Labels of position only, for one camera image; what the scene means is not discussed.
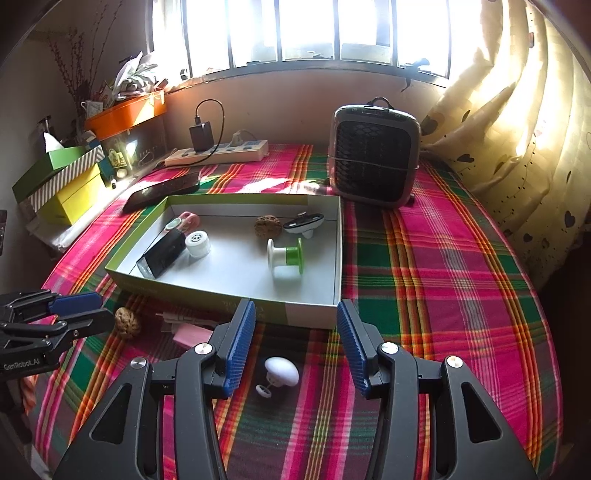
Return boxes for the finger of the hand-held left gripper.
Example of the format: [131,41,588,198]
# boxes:
[0,308,115,356]
[0,289,103,324]

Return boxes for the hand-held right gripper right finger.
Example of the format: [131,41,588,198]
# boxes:
[336,299,541,480]

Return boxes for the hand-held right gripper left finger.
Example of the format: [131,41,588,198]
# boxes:
[53,299,257,480]

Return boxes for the brown walnut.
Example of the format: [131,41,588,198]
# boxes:
[114,307,139,341]
[254,215,282,240]

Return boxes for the white mushroom-shaped knob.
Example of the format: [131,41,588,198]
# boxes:
[256,356,300,398]

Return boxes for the green cardboard box tray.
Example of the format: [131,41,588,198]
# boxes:
[104,194,345,330]

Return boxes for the black bike light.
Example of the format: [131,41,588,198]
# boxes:
[137,228,187,279]

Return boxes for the green and white spool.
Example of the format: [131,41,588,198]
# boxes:
[267,237,304,281]

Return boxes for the white ribbed round cap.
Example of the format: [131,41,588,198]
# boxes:
[185,230,212,258]

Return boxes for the black round magnetic device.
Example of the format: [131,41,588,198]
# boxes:
[283,211,325,240]

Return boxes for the pink small dispenser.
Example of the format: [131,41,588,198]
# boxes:
[163,211,200,234]

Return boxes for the pink packet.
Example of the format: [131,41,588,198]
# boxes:
[173,323,215,350]

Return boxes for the white paper packet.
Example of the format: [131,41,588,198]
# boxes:
[156,310,218,330]

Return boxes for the yellow cardboard box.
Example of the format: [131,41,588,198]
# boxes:
[37,164,105,227]

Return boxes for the pink green plaid cloth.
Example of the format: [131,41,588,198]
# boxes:
[28,143,564,480]

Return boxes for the striped cardboard box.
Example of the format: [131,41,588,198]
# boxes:
[28,150,107,210]

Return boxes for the green cardboard box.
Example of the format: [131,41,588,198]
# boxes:
[11,147,105,201]

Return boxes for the grey portable heater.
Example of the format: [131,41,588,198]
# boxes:
[327,97,422,208]

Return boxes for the cream power strip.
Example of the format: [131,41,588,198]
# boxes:
[164,138,269,168]

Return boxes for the orange storage box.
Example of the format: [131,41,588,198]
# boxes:
[84,90,168,141]

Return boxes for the black charger block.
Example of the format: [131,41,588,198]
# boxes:
[189,121,214,153]

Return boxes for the dried flower branches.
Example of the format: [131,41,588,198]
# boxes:
[48,28,116,116]

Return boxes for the pile of papers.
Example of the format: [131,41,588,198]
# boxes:
[108,51,162,100]

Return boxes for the cream heart-print curtain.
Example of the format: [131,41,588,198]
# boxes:
[418,0,591,291]

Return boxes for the barred window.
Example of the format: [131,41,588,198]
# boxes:
[148,0,453,81]

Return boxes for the black charger cable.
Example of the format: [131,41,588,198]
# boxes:
[195,99,226,162]

